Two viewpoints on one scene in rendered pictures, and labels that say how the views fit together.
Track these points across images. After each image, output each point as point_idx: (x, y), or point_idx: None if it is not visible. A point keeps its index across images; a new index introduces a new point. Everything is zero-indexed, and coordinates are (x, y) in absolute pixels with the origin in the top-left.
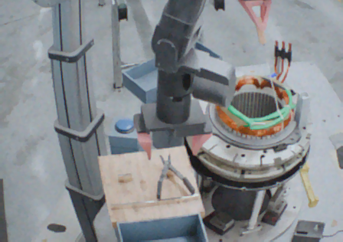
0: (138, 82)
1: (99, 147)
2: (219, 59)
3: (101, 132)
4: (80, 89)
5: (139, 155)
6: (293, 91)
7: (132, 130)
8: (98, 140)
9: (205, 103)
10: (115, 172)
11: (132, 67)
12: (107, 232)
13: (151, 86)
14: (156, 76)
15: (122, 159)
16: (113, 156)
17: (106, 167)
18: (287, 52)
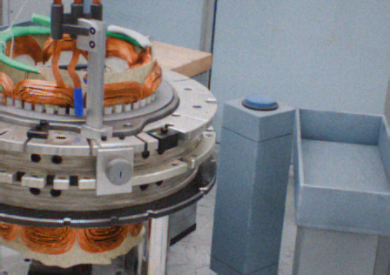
0: (365, 154)
1: (375, 260)
2: (299, 181)
3: (389, 244)
4: (388, 94)
5: (171, 64)
6: (35, 130)
7: (242, 103)
8: (379, 244)
9: (172, 85)
10: (167, 50)
11: (385, 122)
12: (198, 222)
13: (337, 157)
14: (359, 168)
15: (182, 57)
16: (196, 57)
17: (185, 50)
18: (63, 12)
